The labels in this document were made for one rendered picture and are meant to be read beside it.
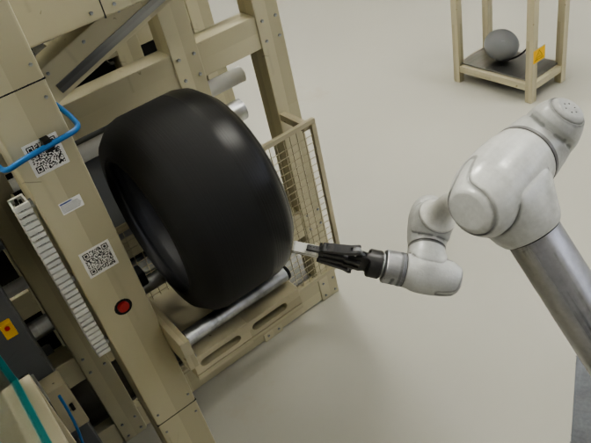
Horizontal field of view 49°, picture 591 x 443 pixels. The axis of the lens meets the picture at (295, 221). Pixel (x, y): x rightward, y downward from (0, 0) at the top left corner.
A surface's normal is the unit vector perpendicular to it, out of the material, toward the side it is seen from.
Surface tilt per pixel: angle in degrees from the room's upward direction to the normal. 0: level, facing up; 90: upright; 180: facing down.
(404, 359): 0
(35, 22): 90
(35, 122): 90
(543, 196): 59
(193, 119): 19
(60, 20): 90
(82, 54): 90
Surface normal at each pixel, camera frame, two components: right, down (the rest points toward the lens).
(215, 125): 0.12, -0.49
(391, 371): -0.19, -0.77
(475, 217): -0.74, 0.42
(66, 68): 0.60, 0.40
